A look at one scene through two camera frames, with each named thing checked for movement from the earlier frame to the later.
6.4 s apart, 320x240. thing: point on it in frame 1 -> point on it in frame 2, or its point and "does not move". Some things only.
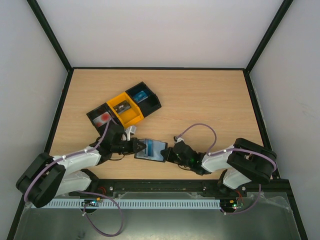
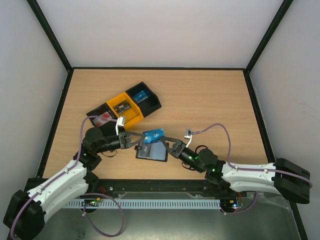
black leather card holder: (152, 151) does not move
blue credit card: (149, 151) -> (153, 135)
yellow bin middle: (129, 116) does not move
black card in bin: (122, 107) does not move
